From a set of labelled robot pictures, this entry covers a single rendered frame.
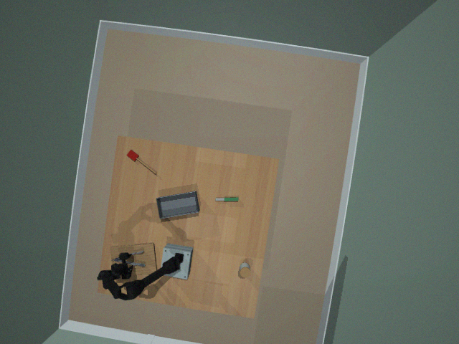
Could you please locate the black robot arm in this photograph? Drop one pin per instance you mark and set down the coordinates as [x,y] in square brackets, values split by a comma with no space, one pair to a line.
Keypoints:
[135,288]

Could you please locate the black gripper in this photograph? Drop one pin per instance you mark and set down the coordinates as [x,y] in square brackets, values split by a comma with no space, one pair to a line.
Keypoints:
[124,266]

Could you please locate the light wooden board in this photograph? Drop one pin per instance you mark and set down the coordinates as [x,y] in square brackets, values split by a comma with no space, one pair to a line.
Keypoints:
[148,257]

